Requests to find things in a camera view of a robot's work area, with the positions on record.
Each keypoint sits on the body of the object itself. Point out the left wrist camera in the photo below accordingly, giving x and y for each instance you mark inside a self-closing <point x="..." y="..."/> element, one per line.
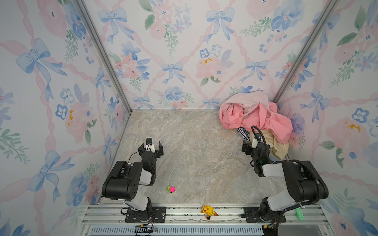
<point x="149" y="145"/>

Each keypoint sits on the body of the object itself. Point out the green plastic piece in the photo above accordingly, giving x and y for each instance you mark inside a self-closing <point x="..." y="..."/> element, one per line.
<point x="299" y="214"/>

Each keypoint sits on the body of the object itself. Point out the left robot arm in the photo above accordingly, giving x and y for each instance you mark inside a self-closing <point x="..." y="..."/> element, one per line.
<point x="125" y="178"/>

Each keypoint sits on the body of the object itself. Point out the cream yellow cloth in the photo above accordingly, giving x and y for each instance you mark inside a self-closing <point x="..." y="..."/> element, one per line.
<point x="280" y="150"/>

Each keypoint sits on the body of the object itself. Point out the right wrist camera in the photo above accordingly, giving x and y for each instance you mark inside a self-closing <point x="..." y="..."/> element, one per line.
<point x="255" y="140"/>

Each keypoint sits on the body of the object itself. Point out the bright pink cloth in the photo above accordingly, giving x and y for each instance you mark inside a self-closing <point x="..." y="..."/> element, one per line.
<point x="234" y="116"/>

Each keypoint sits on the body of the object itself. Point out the pink green toy cube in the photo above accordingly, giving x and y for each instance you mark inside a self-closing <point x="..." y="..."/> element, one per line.
<point x="171" y="189"/>

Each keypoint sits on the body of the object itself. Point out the pale pink cloth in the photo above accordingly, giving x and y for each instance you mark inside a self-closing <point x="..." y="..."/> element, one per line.
<point x="247" y="100"/>

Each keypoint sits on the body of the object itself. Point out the blue white striped cloth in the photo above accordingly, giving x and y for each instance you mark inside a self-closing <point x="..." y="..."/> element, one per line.
<point x="244" y="133"/>

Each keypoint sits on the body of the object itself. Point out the yellow toy figure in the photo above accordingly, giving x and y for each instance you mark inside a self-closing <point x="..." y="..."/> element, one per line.
<point x="208" y="211"/>

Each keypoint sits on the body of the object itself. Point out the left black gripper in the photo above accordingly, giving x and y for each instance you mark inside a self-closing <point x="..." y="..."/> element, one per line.
<point x="159" y="152"/>

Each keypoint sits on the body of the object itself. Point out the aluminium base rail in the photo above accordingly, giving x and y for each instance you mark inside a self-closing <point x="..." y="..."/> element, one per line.
<point x="187" y="220"/>

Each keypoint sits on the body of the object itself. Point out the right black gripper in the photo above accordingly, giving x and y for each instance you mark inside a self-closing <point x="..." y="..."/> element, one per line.
<point x="244" y="146"/>

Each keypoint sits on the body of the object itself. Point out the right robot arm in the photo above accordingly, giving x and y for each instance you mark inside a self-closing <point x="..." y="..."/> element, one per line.
<point x="304" y="186"/>

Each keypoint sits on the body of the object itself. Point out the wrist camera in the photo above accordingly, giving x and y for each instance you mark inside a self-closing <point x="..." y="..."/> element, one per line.
<point x="149" y="145"/>
<point x="255" y="140"/>

